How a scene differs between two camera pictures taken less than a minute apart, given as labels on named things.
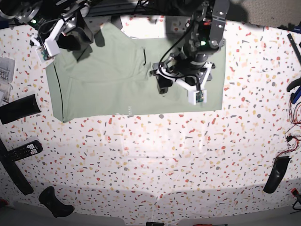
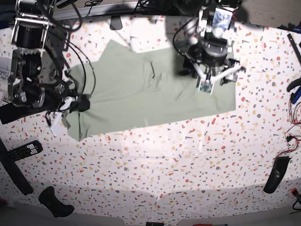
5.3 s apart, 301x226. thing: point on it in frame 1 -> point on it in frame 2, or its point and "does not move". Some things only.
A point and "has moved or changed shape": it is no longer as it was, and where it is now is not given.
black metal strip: (295, 46) does not move
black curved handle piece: (279, 166) does not move
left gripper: (70, 33) -> (59, 101)
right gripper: (186, 70) -> (213, 65)
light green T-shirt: (114, 79) has moved or changed shape
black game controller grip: (48, 198) does not move
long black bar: (13, 171) does not move
